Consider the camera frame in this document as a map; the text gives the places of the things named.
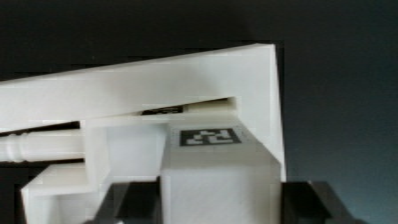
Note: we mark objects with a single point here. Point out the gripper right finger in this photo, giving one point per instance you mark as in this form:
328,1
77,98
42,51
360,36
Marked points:
312,205

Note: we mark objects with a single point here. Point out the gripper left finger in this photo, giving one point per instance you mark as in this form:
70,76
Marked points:
132,204

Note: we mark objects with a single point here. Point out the white chair seat part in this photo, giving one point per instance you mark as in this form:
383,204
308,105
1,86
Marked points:
102,154

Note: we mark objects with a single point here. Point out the white chair leg block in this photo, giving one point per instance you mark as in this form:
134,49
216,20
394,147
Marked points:
219,178

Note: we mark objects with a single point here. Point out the white U-shaped fence frame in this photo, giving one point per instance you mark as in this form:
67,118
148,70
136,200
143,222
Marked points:
106,93

